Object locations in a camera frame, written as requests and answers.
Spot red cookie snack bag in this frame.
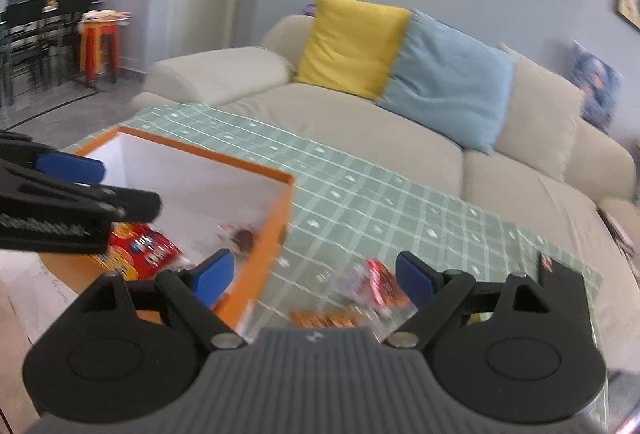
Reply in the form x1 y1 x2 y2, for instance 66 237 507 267
89 223 181 281

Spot clear sausage snack packet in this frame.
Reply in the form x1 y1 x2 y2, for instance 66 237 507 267
218 223 257 258

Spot red meat snack packet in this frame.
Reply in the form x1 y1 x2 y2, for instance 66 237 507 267
331 258 409 315

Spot orange storage box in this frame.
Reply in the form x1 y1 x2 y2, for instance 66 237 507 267
34 125 298 332

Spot orange peanut snack bag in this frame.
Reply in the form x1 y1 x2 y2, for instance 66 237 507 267
288 310 371 329

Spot green checked tablecloth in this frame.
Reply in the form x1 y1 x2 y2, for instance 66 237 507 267
64 102 604 330

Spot red orange stool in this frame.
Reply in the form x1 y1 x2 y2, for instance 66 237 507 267
79 21 120 84

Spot black notebook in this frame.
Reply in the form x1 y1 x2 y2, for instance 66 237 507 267
537 253 587 307

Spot black dining chair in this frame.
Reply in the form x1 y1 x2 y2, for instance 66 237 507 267
1 0 94 105

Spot beige sofa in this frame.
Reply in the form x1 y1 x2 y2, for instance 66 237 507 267
132 15 639 371

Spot light blue cushion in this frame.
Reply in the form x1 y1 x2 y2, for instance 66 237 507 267
376 10 515 154

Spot yellow cushion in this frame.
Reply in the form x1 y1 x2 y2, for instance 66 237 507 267
296 0 411 100

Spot anime print pillow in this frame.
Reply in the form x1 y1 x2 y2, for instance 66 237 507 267
568 41 622 134

